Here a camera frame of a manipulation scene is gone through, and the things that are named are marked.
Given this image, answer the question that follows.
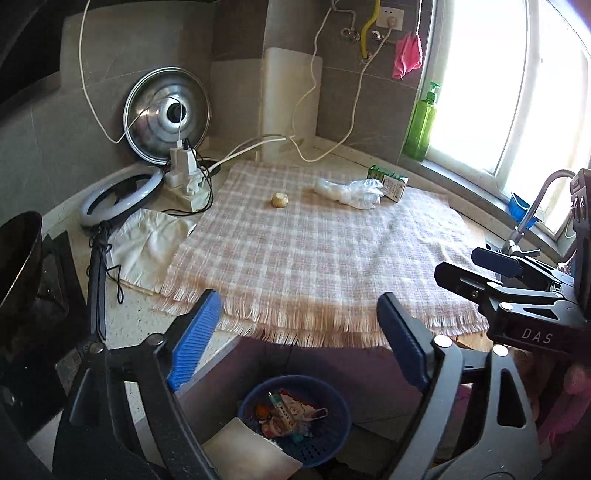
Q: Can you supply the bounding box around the steel faucet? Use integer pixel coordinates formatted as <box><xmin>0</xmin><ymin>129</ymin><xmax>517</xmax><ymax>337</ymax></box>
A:
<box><xmin>501</xmin><ymin>169</ymin><xmax>575</xmax><ymax>259</ymax></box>

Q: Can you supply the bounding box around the green white carton box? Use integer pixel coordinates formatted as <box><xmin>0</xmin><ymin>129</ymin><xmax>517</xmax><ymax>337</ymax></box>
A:
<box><xmin>368</xmin><ymin>165</ymin><xmax>409</xmax><ymax>204</ymax></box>

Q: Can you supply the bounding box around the person's right hand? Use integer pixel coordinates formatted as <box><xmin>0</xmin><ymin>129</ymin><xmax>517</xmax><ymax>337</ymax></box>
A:
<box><xmin>566</xmin><ymin>357</ymin><xmax>591</xmax><ymax>398</ymax></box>

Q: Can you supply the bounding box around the thin white charging cable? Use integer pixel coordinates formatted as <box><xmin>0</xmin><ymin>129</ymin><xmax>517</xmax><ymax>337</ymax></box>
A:
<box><xmin>78</xmin><ymin>0</ymin><xmax>185</xmax><ymax>148</ymax></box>

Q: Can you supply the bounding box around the thin black cable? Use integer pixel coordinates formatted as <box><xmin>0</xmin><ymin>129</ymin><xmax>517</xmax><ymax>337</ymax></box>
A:
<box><xmin>106</xmin><ymin>263</ymin><xmax>125</xmax><ymax>303</ymax></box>

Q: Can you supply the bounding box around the green pump bottle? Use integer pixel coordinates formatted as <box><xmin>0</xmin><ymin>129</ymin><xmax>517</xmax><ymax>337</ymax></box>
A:
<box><xmin>402</xmin><ymin>82</ymin><xmax>441</xmax><ymax>162</ymax></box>

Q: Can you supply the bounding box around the steel pot lid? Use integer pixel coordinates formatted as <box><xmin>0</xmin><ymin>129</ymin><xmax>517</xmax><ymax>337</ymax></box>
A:
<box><xmin>124</xmin><ymin>67</ymin><xmax>212</xmax><ymax>164</ymax></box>

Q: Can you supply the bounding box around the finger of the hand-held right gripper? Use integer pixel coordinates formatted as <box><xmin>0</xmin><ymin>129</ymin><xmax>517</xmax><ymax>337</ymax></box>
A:
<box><xmin>434</xmin><ymin>261</ymin><xmax>513</xmax><ymax>319</ymax></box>
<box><xmin>472</xmin><ymin>247</ymin><xmax>573</xmax><ymax>289</ymax></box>

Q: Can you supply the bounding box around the black power cable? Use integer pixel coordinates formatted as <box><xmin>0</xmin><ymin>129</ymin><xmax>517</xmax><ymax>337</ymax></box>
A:
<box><xmin>198</xmin><ymin>152</ymin><xmax>222</xmax><ymax>213</ymax></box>

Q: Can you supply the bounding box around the clear plastic tube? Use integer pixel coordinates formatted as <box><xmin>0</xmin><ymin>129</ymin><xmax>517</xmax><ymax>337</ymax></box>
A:
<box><xmin>269</xmin><ymin>391</ymin><xmax>298</xmax><ymax>432</ymax></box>

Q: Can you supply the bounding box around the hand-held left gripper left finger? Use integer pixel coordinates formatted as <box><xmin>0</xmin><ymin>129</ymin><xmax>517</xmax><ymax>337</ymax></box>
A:
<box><xmin>53</xmin><ymin>289</ymin><xmax>223</xmax><ymax>480</ymax></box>

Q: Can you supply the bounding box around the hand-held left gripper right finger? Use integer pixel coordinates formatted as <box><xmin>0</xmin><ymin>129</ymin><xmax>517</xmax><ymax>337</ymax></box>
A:
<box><xmin>377</xmin><ymin>292</ymin><xmax>542</xmax><ymax>480</ymax></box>

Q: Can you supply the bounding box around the pink clothing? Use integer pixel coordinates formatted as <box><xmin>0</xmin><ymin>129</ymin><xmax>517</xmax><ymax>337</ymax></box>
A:
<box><xmin>536</xmin><ymin>392</ymin><xmax>591</xmax><ymax>444</ymax></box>

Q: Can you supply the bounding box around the clear plastic bag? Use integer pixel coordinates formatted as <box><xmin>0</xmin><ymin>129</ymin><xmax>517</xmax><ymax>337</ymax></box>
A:
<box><xmin>315</xmin><ymin>179</ymin><xmax>386</xmax><ymax>210</ymax></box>

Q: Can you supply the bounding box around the thick white power cable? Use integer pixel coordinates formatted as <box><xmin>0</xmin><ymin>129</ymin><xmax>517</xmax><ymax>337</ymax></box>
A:
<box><xmin>210</xmin><ymin>0</ymin><xmax>340</xmax><ymax>171</ymax></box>

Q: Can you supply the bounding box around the pink checked fringed cloth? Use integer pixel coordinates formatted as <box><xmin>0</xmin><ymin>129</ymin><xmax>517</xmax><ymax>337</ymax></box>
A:
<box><xmin>159</xmin><ymin>161</ymin><xmax>490</xmax><ymax>349</ymax></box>

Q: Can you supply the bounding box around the white appliance cable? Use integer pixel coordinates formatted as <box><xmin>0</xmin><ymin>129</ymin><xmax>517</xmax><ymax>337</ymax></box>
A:
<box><xmin>217</xmin><ymin>18</ymin><xmax>398</xmax><ymax>162</ymax></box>

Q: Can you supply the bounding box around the yellow gas hose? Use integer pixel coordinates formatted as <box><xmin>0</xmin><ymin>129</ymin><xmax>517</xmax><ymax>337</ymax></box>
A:
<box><xmin>360</xmin><ymin>0</ymin><xmax>382</xmax><ymax>61</ymax></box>

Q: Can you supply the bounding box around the window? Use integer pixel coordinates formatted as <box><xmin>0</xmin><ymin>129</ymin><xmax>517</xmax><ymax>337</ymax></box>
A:
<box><xmin>422</xmin><ymin>0</ymin><xmax>591</xmax><ymax>241</ymax></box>

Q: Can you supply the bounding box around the white wall outlet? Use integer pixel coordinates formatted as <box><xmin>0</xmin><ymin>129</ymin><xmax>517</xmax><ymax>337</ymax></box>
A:
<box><xmin>376</xmin><ymin>4</ymin><xmax>407</xmax><ymax>31</ymax></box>

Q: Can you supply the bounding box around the blue plastic container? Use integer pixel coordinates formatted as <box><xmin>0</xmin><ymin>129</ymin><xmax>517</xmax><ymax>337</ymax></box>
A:
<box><xmin>509</xmin><ymin>192</ymin><xmax>539</xmax><ymax>229</ymax></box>

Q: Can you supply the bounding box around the blue plastic basket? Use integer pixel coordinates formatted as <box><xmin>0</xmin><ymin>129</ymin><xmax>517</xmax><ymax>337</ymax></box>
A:
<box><xmin>238</xmin><ymin>375</ymin><xmax>352</xmax><ymax>468</ymax></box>

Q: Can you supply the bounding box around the pink rag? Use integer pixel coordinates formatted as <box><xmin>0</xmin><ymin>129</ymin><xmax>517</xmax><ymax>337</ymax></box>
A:
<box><xmin>392</xmin><ymin>32</ymin><xmax>423</xmax><ymax>80</ymax></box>

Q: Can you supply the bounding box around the black wok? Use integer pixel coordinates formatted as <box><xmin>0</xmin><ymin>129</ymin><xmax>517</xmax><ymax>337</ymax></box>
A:
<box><xmin>0</xmin><ymin>211</ymin><xmax>43</xmax><ymax>324</ymax></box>

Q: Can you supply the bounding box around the white cutting board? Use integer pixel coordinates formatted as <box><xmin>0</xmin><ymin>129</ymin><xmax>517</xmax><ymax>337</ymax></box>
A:
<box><xmin>261</xmin><ymin>46</ymin><xmax>322</xmax><ymax>162</ymax></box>

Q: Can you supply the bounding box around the beige flat board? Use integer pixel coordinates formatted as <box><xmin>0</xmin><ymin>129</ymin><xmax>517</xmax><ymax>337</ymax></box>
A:
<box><xmin>202</xmin><ymin>418</ymin><xmax>303</xmax><ymax>480</ymax></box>

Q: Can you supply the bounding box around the white ring light with stand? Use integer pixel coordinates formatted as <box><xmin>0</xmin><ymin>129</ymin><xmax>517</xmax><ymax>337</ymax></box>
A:
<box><xmin>78</xmin><ymin>166</ymin><xmax>164</xmax><ymax>342</ymax></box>

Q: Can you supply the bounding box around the white plug adapter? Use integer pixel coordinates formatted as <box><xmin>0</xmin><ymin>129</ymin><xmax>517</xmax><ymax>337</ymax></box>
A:
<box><xmin>169</xmin><ymin>138</ymin><xmax>199</xmax><ymax>178</ymax></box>

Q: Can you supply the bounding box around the white cloth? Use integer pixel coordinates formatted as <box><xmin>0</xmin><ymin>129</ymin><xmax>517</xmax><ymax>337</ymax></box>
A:
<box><xmin>107</xmin><ymin>209</ymin><xmax>198</xmax><ymax>294</ymax></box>

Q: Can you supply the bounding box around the white power strip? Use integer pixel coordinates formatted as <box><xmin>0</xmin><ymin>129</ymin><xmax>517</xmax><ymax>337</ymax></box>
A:
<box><xmin>165</xmin><ymin>171</ymin><xmax>214</xmax><ymax>213</ymax></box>

